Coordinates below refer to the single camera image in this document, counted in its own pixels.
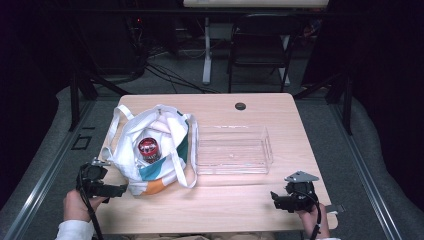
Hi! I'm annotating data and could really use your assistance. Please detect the red lidded can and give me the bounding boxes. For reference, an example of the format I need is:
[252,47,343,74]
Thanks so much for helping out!
[137,136,162,165]

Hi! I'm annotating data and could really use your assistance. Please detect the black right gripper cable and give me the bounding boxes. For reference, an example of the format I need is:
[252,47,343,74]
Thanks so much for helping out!
[298,189,323,240]

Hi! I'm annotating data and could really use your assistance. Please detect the person's right hand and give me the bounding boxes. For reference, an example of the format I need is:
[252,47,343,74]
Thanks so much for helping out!
[295,202,332,240]

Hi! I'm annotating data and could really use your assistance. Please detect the person's left hand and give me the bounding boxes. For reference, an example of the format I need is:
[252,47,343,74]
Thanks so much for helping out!
[63,188,108,223]

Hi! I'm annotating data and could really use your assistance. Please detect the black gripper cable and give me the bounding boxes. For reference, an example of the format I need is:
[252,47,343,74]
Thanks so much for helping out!
[298,189,323,240]
[77,166,105,240]

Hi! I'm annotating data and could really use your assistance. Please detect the white desk with legs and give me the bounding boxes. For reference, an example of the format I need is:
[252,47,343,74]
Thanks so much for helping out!
[182,0,330,86]

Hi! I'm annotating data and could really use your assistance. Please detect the aluminium floor rail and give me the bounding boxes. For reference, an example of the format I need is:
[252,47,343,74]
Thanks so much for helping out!
[328,99,404,240]
[1,99,98,240]

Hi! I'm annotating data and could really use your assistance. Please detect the black folding chair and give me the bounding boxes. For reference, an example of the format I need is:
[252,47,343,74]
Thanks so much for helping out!
[227,13,296,94]

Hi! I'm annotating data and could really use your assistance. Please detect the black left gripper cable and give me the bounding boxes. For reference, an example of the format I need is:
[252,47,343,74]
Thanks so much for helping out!
[77,166,105,240]

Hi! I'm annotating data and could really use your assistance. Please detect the clear plastic tray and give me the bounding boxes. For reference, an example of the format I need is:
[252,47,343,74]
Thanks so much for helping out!
[194,124,275,176]

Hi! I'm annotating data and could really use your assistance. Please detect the grey metal table bracket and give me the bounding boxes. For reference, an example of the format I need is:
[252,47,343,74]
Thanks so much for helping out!
[324,203,346,215]

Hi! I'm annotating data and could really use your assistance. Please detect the bundle of black floor cables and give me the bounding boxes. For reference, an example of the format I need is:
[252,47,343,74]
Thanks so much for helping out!
[129,16,221,95]

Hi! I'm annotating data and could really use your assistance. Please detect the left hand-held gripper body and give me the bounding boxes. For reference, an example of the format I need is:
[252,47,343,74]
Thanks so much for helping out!
[75,157,113,198]

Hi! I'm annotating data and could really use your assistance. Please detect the white tote bag colour patches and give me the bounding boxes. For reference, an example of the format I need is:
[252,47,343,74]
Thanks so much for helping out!
[100,104,200,197]

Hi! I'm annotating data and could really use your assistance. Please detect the black metal stand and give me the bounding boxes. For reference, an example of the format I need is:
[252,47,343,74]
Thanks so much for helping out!
[292,70,354,136]
[67,70,130,133]

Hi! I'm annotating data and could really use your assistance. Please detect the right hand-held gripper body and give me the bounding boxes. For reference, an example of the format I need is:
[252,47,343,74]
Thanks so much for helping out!
[283,170,318,213]

